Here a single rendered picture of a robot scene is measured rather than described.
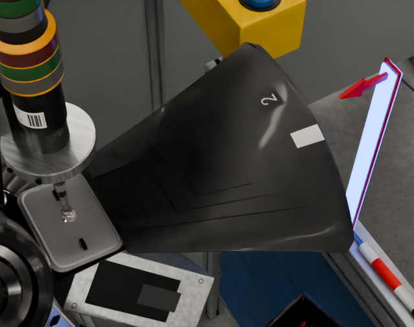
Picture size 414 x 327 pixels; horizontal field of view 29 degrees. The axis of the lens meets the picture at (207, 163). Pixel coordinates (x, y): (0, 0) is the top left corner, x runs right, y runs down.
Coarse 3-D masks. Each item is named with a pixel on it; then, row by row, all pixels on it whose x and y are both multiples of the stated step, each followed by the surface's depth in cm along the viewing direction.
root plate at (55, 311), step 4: (52, 308) 74; (56, 308) 74; (52, 312) 74; (56, 312) 75; (60, 312) 75; (52, 316) 74; (60, 316) 75; (64, 316) 75; (48, 320) 73; (60, 320) 75; (64, 320) 75; (68, 320) 75; (48, 324) 73; (56, 324) 74; (60, 324) 74; (64, 324) 75; (68, 324) 75; (72, 324) 75
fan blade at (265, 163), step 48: (240, 48) 81; (192, 96) 78; (240, 96) 79; (288, 96) 80; (144, 144) 75; (192, 144) 75; (240, 144) 76; (288, 144) 77; (96, 192) 71; (144, 192) 72; (192, 192) 72; (240, 192) 74; (288, 192) 75; (336, 192) 77; (144, 240) 69; (192, 240) 70; (240, 240) 72; (288, 240) 74; (336, 240) 76
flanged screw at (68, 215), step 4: (68, 208) 69; (72, 208) 69; (64, 212) 69; (68, 212) 69; (72, 212) 69; (60, 216) 69; (64, 216) 69; (68, 216) 69; (72, 216) 69; (76, 216) 69; (64, 220) 69; (68, 220) 69; (72, 220) 69
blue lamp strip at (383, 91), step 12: (384, 84) 82; (384, 96) 83; (372, 108) 86; (384, 108) 84; (372, 120) 87; (372, 132) 88; (360, 144) 91; (372, 144) 89; (360, 156) 93; (360, 168) 94; (360, 180) 95; (348, 192) 99; (360, 192) 97; (348, 204) 101
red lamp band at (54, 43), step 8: (56, 32) 51; (56, 40) 51; (48, 48) 50; (56, 48) 52; (0, 56) 50; (8, 56) 50; (16, 56) 50; (24, 56) 50; (32, 56) 50; (40, 56) 50; (48, 56) 51; (8, 64) 50; (16, 64) 50; (24, 64) 50; (32, 64) 51
